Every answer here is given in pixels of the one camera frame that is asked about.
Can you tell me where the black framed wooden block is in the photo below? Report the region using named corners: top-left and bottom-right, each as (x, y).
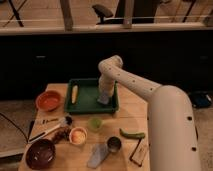
top-left (130, 140), bottom-right (148, 167)

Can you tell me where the green plastic tray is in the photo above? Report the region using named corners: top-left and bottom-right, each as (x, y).
top-left (64, 78), bottom-right (119, 114)

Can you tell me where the metal measuring cup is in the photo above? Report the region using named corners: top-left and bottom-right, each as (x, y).
top-left (107, 136), bottom-right (122, 153)

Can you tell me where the grey cloth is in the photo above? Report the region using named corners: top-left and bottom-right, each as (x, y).
top-left (87, 144), bottom-right (109, 169)

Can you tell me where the white handled brush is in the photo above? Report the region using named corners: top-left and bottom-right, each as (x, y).
top-left (28, 116), bottom-right (72, 143)

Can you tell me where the brown pine cone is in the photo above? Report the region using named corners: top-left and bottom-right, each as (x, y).
top-left (52, 127), bottom-right (71, 144)

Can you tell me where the grey sponge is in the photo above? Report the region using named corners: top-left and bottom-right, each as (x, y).
top-left (97, 93), bottom-right (110, 105)

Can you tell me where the orange bowl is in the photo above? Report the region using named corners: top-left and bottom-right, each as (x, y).
top-left (35, 90), bottom-right (61, 112)

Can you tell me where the green pepper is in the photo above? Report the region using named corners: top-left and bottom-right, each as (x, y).
top-left (119, 128), bottom-right (146, 139)

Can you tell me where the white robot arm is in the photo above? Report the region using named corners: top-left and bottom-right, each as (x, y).
top-left (98, 55), bottom-right (201, 171)

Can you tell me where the black cable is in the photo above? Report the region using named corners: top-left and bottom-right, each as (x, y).
top-left (0, 112), bottom-right (29, 144)

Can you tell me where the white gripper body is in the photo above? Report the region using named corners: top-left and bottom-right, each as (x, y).
top-left (99, 76), bottom-right (115, 97)

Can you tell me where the dark brown bowl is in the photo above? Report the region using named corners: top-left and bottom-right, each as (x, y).
top-left (25, 139), bottom-right (56, 170)

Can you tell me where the black office chair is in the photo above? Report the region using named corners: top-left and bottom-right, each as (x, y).
top-left (92, 0), bottom-right (161, 25)

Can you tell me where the green plastic cup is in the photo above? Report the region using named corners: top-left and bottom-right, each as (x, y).
top-left (88, 117), bottom-right (102, 132)

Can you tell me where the small cup with orange contents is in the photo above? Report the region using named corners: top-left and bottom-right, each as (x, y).
top-left (69, 127), bottom-right (87, 146)

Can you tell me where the yellow corn cob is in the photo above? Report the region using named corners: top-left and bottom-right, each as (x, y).
top-left (71, 85), bottom-right (78, 104)

